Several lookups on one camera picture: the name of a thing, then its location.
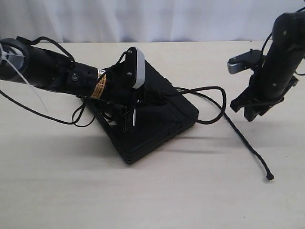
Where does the white backdrop curtain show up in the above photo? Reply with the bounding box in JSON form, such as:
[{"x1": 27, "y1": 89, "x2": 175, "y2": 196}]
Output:
[{"x1": 0, "y1": 0, "x2": 305, "y2": 42}]

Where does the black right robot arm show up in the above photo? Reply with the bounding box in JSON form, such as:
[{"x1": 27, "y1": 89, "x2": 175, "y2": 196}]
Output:
[{"x1": 227, "y1": 9, "x2": 305, "y2": 122}]

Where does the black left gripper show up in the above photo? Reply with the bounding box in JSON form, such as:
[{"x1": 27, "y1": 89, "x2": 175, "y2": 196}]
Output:
[{"x1": 95, "y1": 69, "x2": 145, "y2": 131}]

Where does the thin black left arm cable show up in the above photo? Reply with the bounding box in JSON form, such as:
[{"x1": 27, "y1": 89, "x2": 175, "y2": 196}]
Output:
[{"x1": 0, "y1": 35, "x2": 134, "y2": 128}]

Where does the white zip tie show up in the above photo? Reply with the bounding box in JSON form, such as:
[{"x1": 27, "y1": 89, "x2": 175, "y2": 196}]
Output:
[{"x1": 0, "y1": 45, "x2": 50, "y2": 114}]

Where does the black cord with frayed end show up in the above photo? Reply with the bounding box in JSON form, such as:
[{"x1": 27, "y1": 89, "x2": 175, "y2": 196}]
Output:
[{"x1": 142, "y1": 86, "x2": 275, "y2": 181}]

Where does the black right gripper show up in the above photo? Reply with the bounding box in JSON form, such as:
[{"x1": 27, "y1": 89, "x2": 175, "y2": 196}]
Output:
[{"x1": 230, "y1": 71, "x2": 299, "y2": 122}]

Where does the black plastic carrying case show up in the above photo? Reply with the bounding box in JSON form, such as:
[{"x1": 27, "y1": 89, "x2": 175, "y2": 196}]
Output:
[{"x1": 87, "y1": 62, "x2": 199, "y2": 165}]

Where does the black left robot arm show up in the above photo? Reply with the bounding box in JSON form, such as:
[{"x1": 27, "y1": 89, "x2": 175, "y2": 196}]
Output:
[{"x1": 0, "y1": 37, "x2": 145, "y2": 131}]

